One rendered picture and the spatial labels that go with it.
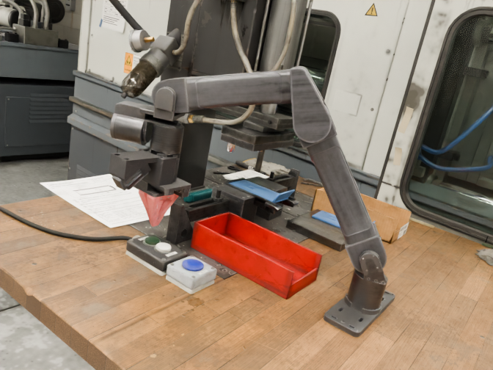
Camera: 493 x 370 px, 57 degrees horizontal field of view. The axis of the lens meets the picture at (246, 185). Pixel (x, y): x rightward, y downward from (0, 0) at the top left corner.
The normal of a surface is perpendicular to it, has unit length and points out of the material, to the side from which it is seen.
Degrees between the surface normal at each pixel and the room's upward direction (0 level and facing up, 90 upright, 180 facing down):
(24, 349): 0
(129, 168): 90
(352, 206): 88
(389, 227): 90
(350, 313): 0
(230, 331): 0
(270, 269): 90
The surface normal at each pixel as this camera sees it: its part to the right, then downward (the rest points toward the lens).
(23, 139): 0.75, 0.33
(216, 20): -0.59, 0.14
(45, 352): 0.18, -0.94
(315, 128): -0.15, 0.28
